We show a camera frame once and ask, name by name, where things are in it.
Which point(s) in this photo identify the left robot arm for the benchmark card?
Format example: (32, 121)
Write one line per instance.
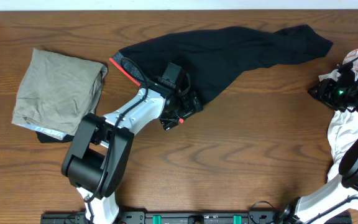
(98, 154)

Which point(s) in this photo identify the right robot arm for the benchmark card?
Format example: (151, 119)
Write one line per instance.
(337, 195)

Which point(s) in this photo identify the white crumpled garment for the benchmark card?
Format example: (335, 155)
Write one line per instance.
(343, 128)

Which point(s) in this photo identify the black leggings with red waistband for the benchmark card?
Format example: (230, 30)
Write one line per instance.
(215, 58)

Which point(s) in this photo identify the black cloth under bag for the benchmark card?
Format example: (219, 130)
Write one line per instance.
(45, 135)

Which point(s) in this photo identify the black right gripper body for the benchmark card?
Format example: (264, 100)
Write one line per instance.
(337, 96)

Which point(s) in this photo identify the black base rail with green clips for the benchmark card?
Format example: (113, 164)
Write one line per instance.
(182, 217)

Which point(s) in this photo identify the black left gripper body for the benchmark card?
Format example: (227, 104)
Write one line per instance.
(181, 108)

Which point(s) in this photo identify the olive green fabric bag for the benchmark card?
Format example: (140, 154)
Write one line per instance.
(56, 92)

